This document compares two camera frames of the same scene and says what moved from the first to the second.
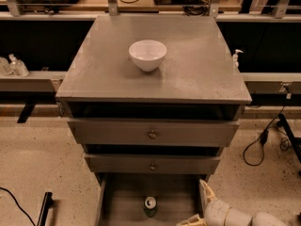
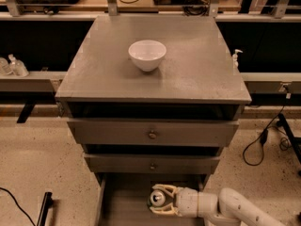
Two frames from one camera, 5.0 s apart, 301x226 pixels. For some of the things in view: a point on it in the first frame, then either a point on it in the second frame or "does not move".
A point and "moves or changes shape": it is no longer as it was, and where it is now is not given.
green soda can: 150,205 moves or changes shape
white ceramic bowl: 148,54 does not move
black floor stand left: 47,203 does not move
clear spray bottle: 17,67 does not move
